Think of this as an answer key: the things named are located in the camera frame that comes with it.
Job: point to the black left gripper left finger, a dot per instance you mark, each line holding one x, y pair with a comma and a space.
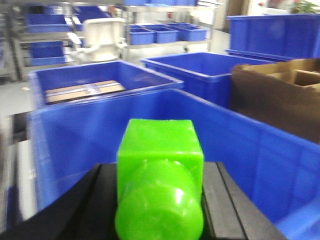
85, 212

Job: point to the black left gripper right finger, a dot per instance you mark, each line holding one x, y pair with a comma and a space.
228, 213

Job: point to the green plastic block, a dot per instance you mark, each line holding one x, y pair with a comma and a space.
160, 167

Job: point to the near large blue bin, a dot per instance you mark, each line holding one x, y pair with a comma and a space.
278, 171

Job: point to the large blue bin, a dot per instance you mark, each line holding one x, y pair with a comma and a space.
278, 171
206, 75

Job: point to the blue bin with cardboard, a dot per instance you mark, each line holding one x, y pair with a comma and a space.
133, 77

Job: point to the blue bin lower left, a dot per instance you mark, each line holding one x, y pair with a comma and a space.
47, 53

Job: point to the tall blue bin right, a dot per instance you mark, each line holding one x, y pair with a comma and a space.
275, 37

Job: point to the shelf blue bin left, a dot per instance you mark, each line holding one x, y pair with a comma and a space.
141, 36

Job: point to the shelf blue bin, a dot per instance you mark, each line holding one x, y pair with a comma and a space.
162, 33
141, 36
189, 32

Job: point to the shelf blue bin right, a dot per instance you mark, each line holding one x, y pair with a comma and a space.
189, 32

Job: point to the shelf blue bin middle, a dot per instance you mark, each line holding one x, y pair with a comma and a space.
162, 33

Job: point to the blue bin upper left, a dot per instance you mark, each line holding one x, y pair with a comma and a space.
46, 23

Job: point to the flat cardboard package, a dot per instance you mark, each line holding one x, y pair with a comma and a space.
77, 92

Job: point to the open brown cardboard box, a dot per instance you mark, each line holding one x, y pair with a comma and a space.
285, 95

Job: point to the white plastic machine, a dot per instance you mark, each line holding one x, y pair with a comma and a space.
103, 41

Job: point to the metal shelving rack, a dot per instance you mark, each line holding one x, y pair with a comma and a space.
192, 21

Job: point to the green potted plant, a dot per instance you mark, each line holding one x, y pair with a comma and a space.
304, 7

